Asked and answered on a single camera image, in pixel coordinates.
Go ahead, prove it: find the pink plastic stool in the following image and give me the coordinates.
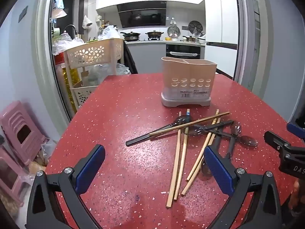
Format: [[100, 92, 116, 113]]
[[0, 145, 31, 208], [0, 101, 49, 166]]

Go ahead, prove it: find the beige utensil holder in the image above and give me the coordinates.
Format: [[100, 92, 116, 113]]
[[161, 56, 218, 108]]

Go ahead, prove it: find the dark divided round pan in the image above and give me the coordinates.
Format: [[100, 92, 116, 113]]
[[188, 20, 203, 35]]

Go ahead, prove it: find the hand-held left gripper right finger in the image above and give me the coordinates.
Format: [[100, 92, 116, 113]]
[[204, 145, 284, 229]]

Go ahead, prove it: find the black range hood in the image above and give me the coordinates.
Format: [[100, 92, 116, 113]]
[[116, 1, 167, 28]]

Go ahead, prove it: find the yellow oil bottle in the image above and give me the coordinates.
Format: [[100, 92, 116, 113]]
[[62, 67, 79, 110]]

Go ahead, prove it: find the crumpled clear plastic bag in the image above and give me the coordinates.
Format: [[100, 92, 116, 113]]
[[87, 63, 131, 86]]

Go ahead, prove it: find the blue patterned wooden chopstick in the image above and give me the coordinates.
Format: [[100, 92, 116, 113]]
[[173, 109, 190, 201]]

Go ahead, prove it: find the long wooden chopstick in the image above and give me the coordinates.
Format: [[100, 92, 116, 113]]
[[148, 111, 230, 137]]

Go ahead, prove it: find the white plastic bag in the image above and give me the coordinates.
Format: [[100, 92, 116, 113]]
[[98, 25, 121, 41]]

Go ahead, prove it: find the white oven handle towel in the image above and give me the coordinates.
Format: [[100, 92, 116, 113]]
[[170, 51, 200, 60]]

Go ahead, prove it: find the grey base cabinet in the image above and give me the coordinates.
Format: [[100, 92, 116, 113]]
[[125, 40, 206, 74]]

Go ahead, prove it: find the beige perforated basket cart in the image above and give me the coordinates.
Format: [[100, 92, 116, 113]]
[[63, 38, 124, 108]]

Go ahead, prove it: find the person's right hand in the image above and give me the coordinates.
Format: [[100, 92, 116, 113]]
[[289, 179, 305, 210]]

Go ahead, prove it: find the dark cooking pot with lid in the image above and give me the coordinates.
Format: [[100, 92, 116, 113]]
[[145, 30, 165, 40]]

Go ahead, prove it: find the clear plastic floor bag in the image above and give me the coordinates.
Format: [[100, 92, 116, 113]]
[[31, 138, 56, 170]]

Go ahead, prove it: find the white refrigerator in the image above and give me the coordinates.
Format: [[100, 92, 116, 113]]
[[204, 0, 239, 79]]

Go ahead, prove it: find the black built-in oven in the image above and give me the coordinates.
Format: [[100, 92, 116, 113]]
[[165, 44, 201, 60]]

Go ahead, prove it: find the small steel pot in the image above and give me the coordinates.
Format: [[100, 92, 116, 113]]
[[183, 35, 206, 43]]

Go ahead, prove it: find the black jacket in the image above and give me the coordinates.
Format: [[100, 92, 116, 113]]
[[123, 42, 139, 74]]

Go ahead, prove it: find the black wok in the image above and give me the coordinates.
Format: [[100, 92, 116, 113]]
[[120, 31, 141, 41]]

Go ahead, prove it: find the black kitchen faucet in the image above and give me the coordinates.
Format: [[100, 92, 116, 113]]
[[64, 24, 79, 39]]

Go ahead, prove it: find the round steel steamer rack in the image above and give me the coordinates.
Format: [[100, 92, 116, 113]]
[[167, 25, 181, 39]]

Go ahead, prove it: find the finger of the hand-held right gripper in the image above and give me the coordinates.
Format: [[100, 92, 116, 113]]
[[264, 130, 290, 152], [287, 123, 305, 140]]

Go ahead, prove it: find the hanging plastic bag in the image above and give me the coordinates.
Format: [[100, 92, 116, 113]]
[[82, 15, 93, 30]]

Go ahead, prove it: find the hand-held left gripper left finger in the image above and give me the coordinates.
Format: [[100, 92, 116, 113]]
[[25, 144, 106, 229]]

